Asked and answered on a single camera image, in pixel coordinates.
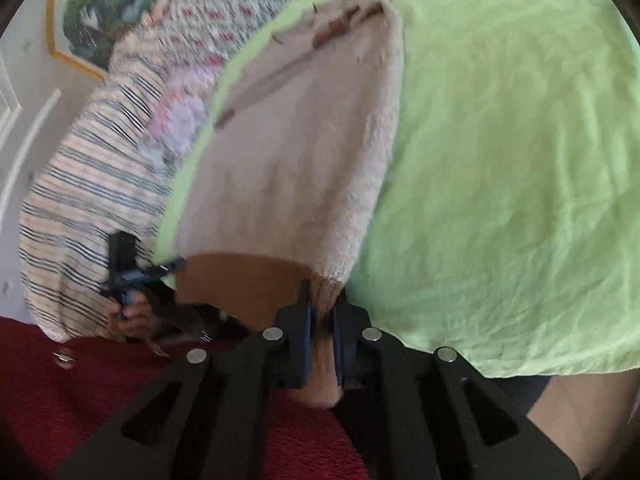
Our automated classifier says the red textured cloth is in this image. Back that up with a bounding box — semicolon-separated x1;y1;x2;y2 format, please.
0;314;372;480

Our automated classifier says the lilac floral cloth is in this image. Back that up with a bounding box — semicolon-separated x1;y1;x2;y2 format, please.
144;55;227;162

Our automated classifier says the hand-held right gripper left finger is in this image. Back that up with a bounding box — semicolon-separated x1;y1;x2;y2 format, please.
55;279;315;480

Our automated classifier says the light green bed sheet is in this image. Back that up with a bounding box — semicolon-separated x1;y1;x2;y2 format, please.
152;0;640;380

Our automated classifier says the white red patterned cloth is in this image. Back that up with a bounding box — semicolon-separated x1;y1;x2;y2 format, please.
145;0;341;92

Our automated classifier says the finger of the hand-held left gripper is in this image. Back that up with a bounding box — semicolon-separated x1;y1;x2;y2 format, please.
149;256;187;277
148;301;242;358

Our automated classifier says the framed wall picture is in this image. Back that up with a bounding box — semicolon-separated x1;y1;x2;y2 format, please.
46;0;177;82

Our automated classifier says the beige knitted sweater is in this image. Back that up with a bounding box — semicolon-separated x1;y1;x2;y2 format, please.
152;0;406;410

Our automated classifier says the striped blanket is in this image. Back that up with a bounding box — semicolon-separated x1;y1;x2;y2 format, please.
17;25;177;343

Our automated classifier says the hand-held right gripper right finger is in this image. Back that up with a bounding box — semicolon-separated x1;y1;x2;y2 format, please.
330;291;582;480

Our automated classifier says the person's left hand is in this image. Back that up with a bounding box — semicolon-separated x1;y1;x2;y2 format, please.
111;294;153;343

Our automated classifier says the brown bed base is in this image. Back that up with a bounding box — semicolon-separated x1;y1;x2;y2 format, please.
175;252;312;332
526;364;640;480

